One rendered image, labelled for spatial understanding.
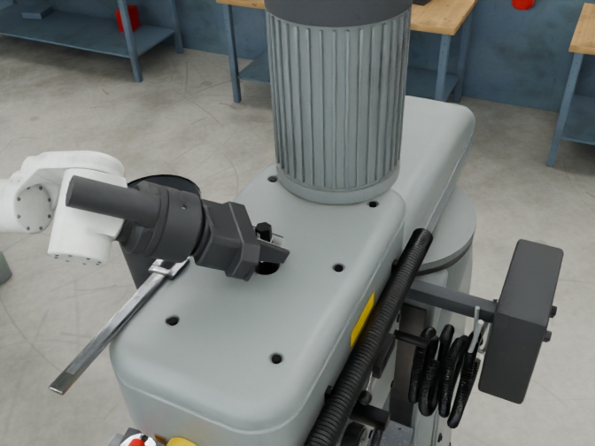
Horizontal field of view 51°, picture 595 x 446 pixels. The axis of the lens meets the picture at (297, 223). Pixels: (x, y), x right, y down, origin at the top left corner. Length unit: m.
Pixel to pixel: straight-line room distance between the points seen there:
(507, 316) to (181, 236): 0.55
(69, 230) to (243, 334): 0.24
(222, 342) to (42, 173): 0.29
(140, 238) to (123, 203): 0.06
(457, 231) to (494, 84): 3.91
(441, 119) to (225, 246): 0.80
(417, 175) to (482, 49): 3.99
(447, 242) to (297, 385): 0.75
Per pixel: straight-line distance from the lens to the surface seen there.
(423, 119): 1.43
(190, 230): 0.73
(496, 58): 5.20
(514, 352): 1.09
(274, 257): 0.81
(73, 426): 3.15
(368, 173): 0.92
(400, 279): 0.95
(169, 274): 0.84
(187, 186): 3.31
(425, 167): 1.27
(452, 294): 1.18
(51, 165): 0.75
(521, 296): 1.07
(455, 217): 1.47
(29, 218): 0.79
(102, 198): 0.68
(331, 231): 0.89
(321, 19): 0.80
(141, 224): 0.71
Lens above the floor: 2.46
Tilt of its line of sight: 39 degrees down
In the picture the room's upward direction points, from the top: 3 degrees counter-clockwise
